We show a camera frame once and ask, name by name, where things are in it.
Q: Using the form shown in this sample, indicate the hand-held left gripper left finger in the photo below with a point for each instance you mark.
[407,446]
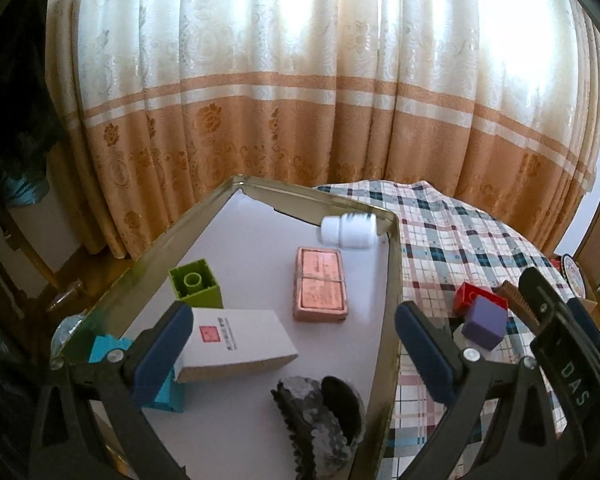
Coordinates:
[162,355]

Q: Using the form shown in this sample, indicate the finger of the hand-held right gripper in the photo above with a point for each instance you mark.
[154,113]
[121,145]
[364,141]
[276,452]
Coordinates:
[540,300]
[586,322]

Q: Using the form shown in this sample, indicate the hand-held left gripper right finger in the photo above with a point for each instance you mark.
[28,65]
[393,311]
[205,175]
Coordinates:
[425,355]

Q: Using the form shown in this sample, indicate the brown comb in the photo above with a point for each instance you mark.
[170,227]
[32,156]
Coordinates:
[510,292]

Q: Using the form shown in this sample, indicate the teal toy block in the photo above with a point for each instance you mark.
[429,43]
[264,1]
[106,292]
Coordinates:
[105,352]

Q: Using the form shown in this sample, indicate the purple block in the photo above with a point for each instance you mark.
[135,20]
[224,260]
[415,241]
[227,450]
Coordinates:
[482,325]

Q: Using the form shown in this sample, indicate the red toy block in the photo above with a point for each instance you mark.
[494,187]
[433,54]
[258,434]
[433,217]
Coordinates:
[467,300]

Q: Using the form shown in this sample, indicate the green toy block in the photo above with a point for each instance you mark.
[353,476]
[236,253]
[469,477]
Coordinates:
[205,295]

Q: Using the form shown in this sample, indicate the white box with red label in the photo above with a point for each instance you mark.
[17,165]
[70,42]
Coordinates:
[240,340]

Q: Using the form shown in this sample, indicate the pink card box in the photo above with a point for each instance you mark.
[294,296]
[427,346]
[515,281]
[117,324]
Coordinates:
[320,285]

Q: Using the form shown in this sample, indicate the black sequined hair claw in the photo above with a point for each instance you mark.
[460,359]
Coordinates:
[315,425]

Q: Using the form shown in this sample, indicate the gold rectangular tin box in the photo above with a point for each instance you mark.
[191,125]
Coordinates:
[260,260]

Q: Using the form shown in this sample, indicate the white pill bottle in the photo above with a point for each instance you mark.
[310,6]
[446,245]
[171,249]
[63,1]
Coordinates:
[347,232]

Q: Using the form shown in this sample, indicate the round blue cookie tin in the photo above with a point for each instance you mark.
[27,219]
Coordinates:
[574,275]

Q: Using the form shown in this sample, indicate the clear plastic bag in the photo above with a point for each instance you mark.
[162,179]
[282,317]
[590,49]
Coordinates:
[67,330]

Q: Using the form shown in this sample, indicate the plaid tablecloth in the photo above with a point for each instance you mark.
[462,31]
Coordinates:
[455,240]

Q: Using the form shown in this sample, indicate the dark wooden chair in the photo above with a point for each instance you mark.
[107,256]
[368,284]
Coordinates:
[80,275]

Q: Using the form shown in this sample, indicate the teal cloth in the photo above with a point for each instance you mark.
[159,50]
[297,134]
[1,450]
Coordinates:
[22,190]

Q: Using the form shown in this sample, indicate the black garment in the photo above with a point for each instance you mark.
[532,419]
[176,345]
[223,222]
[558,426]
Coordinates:
[20,110]

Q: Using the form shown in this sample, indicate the cream and orange curtain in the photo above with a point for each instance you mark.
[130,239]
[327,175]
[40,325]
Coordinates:
[280,85]

